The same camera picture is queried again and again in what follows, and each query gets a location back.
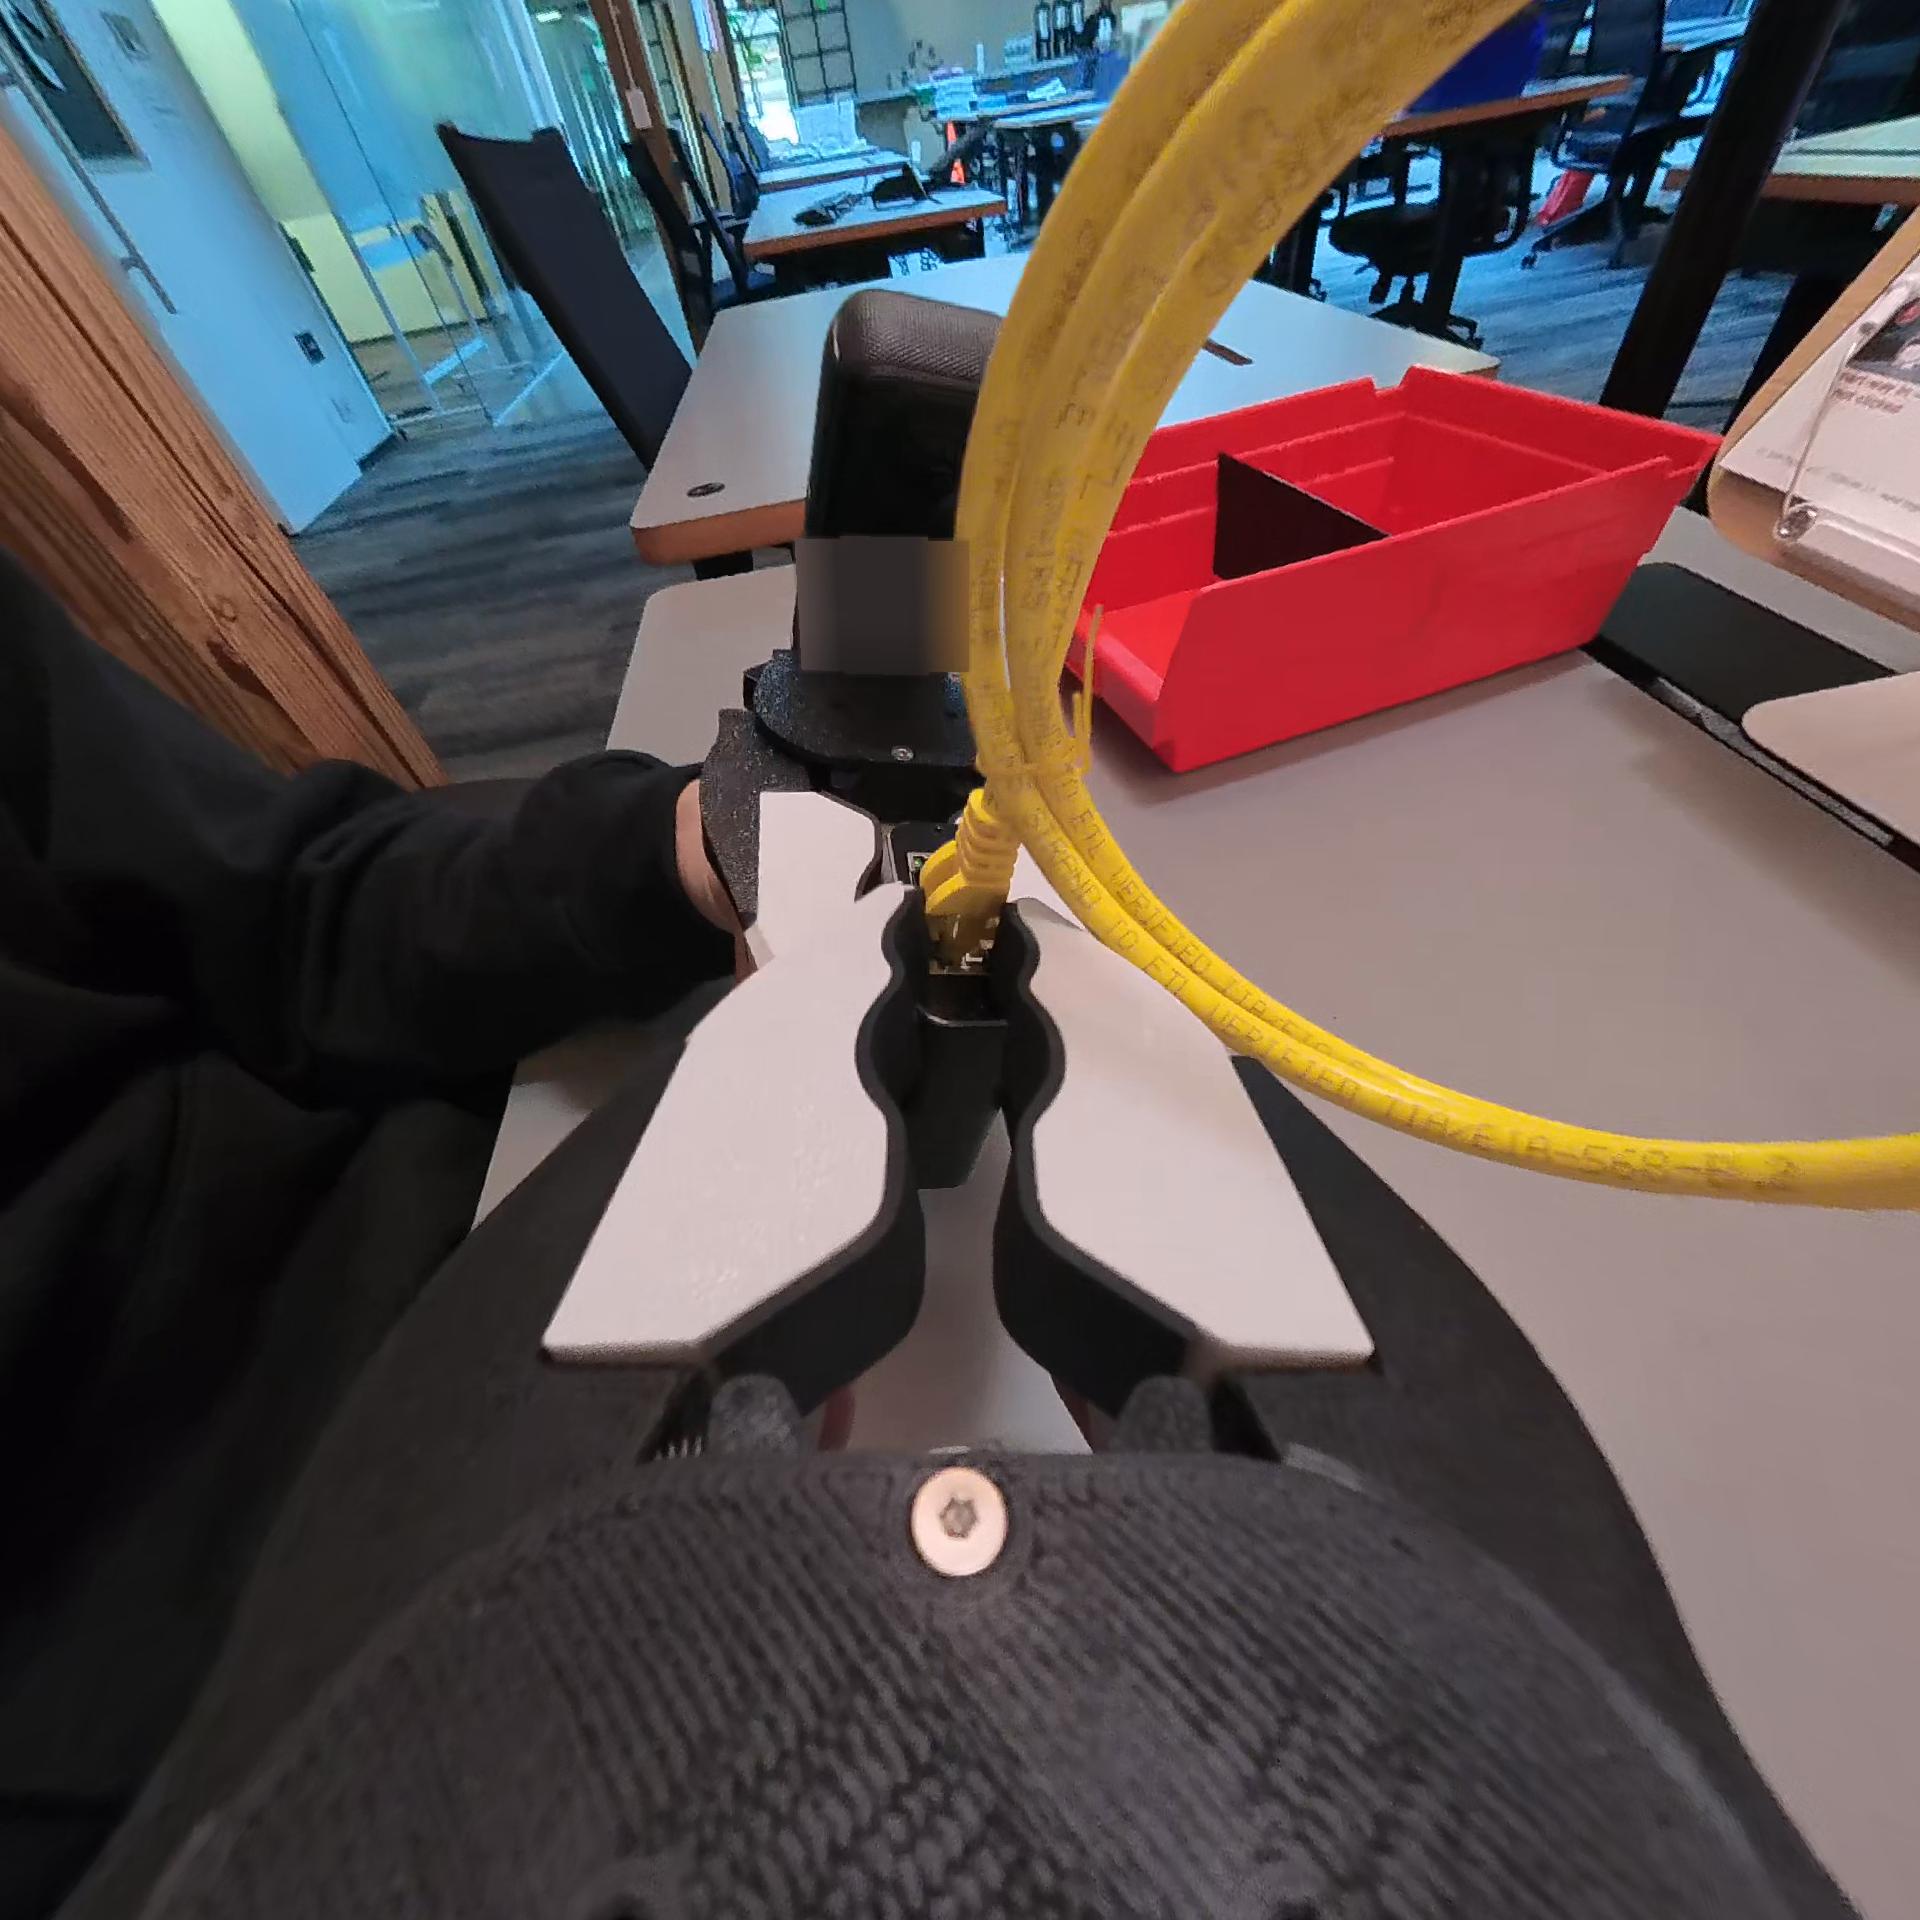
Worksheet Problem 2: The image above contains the printed instruction sheet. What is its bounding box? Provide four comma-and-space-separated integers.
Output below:
1823, 277, 1920, 505

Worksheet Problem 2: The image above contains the red plastic bin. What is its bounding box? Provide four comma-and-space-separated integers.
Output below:
1065, 362, 1723, 774

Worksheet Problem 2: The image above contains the black framed picture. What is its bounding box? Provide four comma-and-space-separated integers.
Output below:
0, 0, 140, 166

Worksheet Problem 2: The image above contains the yellow ethernet cable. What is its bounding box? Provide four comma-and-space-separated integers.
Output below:
920, 0, 1920, 1213

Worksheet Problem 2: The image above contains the person's left hand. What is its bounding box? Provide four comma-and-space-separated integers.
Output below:
675, 780, 756, 980

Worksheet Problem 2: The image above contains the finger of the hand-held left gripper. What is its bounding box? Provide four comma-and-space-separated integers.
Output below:
739, 790, 904, 980

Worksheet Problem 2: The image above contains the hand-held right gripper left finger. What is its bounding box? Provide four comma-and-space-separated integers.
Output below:
539, 885, 928, 1415

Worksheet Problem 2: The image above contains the black network switch box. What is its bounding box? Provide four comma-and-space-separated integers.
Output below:
878, 816, 1025, 1191

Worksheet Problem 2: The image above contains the black bin divider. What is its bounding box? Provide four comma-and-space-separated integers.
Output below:
1211, 454, 1390, 584

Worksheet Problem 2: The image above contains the black office chair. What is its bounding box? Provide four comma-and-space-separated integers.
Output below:
440, 122, 699, 472
1528, 0, 1686, 271

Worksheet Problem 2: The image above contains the person's torso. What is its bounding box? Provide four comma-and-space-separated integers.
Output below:
0, 554, 602, 1801

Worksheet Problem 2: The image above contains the person's left forearm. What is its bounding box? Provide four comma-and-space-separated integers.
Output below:
278, 749, 736, 1097

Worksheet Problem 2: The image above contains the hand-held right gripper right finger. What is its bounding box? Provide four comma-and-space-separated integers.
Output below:
990, 901, 1378, 1424

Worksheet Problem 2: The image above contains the wooden pillar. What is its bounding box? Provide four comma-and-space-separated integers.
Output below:
0, 127, 452, 788

